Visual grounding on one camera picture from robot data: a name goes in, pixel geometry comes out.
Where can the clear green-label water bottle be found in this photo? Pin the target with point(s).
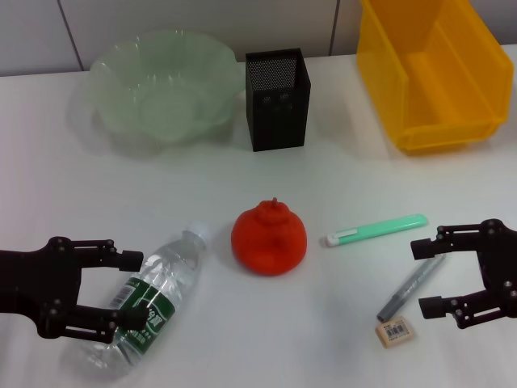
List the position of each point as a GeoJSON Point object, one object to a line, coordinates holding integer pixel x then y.
{"type": "Point", "coordinates": [169, 275]}

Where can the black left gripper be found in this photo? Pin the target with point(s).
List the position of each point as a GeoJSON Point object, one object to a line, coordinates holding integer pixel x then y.
{"type": "Point", "coordinates": [36, 283]}

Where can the green pen with white clip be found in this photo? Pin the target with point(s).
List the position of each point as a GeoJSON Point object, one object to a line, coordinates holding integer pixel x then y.
{"type": "Point", "coordinates": [383, 228]}

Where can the yellow plastic storage bin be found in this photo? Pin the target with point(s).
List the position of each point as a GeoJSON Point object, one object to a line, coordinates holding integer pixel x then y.
{"type": "Point", "coordinates": [436, 101]}

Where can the orange fruit with stem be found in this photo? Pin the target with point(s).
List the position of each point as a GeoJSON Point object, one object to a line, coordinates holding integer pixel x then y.
{"type": "Point", "coordinates": [268, 242]}

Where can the black mesh pen holder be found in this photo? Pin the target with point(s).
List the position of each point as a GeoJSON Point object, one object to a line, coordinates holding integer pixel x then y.
{"type": "Point", "coordinates": [276, 117]}

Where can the beige eraser with barcode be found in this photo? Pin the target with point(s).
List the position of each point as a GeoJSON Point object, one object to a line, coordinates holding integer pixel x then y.
{"type": "Point", "coordinates": [395, 332]}

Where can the grey marker pen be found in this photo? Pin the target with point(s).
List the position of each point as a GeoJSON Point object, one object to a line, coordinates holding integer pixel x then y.
{"type": "Point", "coordinates": [408, 287]}

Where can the translucent green wavy fruit plate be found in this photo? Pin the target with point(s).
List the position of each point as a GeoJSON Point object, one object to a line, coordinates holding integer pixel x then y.
{"type": "Point", "coordinates": [161, 97]}

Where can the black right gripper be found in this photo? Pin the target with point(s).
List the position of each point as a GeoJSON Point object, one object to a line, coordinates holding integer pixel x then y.
{"type": "Point", "coordinates": [503, 262]}

